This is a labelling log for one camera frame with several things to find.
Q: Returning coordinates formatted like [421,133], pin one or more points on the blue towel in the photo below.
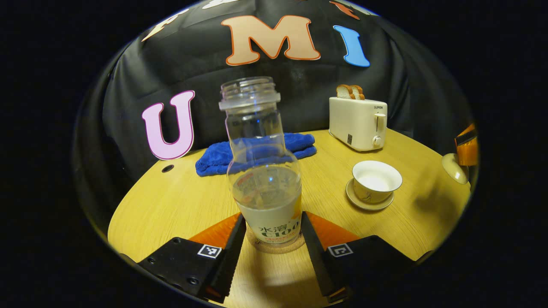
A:
[214,160]

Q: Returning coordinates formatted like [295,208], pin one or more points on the white toaster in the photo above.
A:
[355,124]

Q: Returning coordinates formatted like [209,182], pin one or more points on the round cork coaster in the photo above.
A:
[256,247]

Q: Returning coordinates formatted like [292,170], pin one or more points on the white teacup lid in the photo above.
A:
[454,169]

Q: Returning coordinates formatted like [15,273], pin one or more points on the white teacup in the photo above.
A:
[374,184]

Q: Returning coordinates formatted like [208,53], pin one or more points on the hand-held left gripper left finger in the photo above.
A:
[229,261]

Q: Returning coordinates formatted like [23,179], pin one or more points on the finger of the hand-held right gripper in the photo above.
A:
[466,136]
[467,155]

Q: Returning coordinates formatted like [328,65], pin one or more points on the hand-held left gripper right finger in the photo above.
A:
[317,261]

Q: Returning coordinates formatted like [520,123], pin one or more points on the clear water bottle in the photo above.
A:
[267,201]

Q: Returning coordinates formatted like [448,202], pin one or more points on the white teacup saucer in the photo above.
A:
[369,207]

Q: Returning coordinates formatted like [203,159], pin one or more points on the black backdrop cloth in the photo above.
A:
[299,85]

